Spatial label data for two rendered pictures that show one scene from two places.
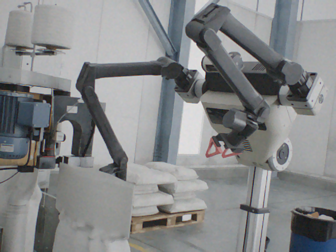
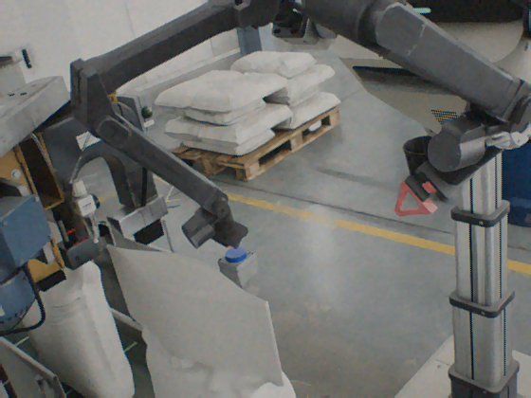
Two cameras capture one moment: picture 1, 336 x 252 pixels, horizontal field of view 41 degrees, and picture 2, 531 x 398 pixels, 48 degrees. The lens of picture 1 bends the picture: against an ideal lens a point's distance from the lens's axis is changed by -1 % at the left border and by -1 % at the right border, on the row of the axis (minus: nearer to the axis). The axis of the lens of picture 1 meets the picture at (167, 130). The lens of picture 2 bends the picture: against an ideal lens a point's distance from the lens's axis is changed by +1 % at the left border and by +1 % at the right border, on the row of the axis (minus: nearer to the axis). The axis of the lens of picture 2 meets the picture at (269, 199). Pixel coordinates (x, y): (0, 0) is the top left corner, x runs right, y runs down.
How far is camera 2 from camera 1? 0.82 m
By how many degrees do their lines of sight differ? 23
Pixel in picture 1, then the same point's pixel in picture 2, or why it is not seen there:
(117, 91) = not seen: outside the picture
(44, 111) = (30, 217)
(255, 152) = not seen: hidden behind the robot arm
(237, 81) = (461, 79)
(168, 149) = not seen: hidden behind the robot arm
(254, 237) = (490, 263)
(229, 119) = (446, 153)
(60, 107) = (64, 147)
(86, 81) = (93, 110)
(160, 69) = (236, 15)
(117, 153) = (205, 197)
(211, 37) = (397, 24)
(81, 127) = (120, 160)
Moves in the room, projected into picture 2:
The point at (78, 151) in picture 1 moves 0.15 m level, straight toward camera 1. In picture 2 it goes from (132, 201) to (135, 226)
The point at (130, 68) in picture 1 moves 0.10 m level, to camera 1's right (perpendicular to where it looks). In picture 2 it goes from (174, 40) to (227, 29)
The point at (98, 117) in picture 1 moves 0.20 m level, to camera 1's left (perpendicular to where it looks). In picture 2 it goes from (147, 158) to (50, 175)
